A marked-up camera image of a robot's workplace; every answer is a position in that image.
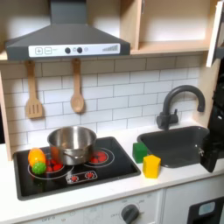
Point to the green block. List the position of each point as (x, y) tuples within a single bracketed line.
[(139, 152)]

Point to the yellow block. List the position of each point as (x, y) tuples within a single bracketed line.
[(151, 167)]

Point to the wooden spoon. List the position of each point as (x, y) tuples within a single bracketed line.
[(77, 102)]

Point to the dark grey tap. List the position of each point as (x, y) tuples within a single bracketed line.
[(166, 118)]

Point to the steel pot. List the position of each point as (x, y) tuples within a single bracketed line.
[(71, 151)]

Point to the black toy stove top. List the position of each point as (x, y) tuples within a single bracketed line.
[(116, 172)]

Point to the dark grey sink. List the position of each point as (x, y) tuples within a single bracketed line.
[(175, 145)]

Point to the wooden slotted spatula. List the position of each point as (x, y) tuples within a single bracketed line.
[(34, 109)]

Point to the orange toy vegetable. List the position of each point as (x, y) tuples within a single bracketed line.
[(35, 156)]

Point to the grey range hood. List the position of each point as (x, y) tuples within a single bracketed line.
[(67, 35)]

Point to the wooden shelf cabinet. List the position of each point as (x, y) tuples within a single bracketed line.
[(129, 23)]

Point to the green toy ball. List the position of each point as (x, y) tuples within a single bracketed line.
[(39, 168)]

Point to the grey oven knob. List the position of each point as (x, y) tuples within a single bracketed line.
[(130, 214)]

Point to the black appliance door panel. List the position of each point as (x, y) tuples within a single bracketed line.
[(194, 217)]

